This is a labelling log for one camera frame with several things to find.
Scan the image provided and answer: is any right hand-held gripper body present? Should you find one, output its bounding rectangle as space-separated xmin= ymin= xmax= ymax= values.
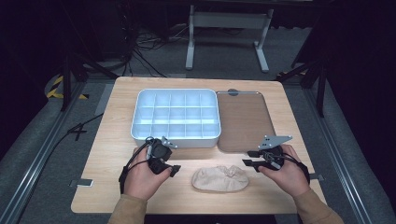
xmin=258 ymin=134 xmax=294 ymax=171

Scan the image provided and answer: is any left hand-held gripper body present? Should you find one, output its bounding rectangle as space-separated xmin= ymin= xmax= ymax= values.
xmin=145 ymin=135 xmax=178 ymax=175

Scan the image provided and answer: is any beige sock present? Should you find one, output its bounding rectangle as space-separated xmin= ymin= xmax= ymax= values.
xmin=191 ymin=164 xmax=250 ymax=193

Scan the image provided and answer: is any white compartment organizer box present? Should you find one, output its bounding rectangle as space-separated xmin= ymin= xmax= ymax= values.
xmin=130 ymin=88 xmax=222 ymax=149

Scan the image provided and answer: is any person's right hand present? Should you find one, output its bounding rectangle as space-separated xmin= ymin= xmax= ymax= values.
xmin=258 ymin=144 xmax=309 ymax=199

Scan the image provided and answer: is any person's left hand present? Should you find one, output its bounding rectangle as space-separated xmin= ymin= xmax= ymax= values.
xmin=123 ymin=146 xmax=174 ymax=202

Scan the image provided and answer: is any grey floor tape strip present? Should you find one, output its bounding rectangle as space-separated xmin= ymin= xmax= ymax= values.
xmin=93 ymin=83 xmax=116 ymax=117

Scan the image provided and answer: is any black tripod stand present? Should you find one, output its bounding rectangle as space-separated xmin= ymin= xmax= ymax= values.
xmin=60 ymin=52 xmax=120 ymax=113
xmin=275 ymin=59 xmax=328 ymax=119

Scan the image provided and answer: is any yellow black floor tape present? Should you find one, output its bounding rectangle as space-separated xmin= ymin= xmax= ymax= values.
xmin=46 ymin=74 xmax=90 ymax=101

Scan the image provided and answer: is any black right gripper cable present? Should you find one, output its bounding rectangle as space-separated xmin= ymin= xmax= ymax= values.
xmin=270 ymin=152 xmax=311 ymax=185

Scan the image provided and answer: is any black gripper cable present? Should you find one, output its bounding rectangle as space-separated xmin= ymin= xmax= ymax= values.
xmin=118 ymin=136 xmax=154 ymax=194
xmin=270 ymin=152 xmax=311 ymax=185

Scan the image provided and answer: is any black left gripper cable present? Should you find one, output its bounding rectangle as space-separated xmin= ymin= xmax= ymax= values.
xmin=118 ymin=136 xmax=154 ymax=194

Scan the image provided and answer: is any aluminium floor rail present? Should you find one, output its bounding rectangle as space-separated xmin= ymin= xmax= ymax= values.
xmin=0 ymin=80 xmax=89 ymax=224
xmin=303 ymin=87 xmax=375 ymax=224

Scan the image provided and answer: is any grey table bracket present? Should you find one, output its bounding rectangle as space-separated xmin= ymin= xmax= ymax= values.
xmin=69 ymin=177 xmax=94 ymax=189

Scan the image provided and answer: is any long black floor cable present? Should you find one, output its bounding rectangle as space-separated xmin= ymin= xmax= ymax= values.
xmin=46 ymin=113 xmax=105 ymax=157

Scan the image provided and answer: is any bundle of black floor cables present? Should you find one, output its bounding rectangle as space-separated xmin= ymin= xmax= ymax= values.
xmin=124 ymin=24 xmax=190 ymax=78

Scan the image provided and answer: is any white metal table frame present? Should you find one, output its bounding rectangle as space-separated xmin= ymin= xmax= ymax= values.
xmin=185 ymin=4 xmax=275 ymax=74

